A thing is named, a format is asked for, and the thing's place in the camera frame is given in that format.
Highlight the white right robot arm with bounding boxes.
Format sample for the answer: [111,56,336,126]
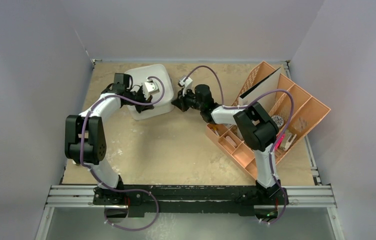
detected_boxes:
[171,84,283,204]

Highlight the white cardboard folder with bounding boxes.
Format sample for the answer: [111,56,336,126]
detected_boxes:
[238,68,281,112]

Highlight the pink eraser block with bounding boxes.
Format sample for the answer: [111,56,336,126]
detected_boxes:
[224,135,237,149]

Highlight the peach plastic desk organizer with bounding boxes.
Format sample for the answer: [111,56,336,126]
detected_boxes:
[205,74,331,180]

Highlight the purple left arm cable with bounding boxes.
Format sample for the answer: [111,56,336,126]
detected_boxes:
[79,76,166,232]

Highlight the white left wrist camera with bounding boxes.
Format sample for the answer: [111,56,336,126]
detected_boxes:
[142,77,160,100]

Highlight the grey medicine case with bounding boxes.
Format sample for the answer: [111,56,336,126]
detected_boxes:
[125,64,174,121]

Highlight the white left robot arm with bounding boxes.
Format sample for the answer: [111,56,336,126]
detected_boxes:
[64,73,166,205]

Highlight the pink sticky note block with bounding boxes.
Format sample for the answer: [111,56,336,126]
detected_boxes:
[275,133,286,149]

